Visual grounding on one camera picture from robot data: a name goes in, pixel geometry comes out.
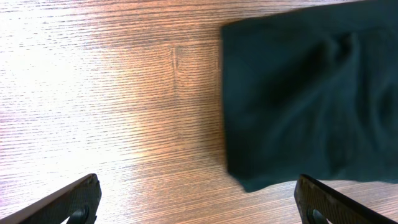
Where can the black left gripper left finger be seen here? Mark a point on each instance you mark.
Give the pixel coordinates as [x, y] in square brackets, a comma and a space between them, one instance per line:
[75, 203]

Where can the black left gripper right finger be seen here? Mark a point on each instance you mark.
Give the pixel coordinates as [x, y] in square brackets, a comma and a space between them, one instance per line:
[319, 203]

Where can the black t-shirt with logo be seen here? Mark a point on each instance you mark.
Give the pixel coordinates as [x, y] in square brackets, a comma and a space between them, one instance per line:
[312, 91]

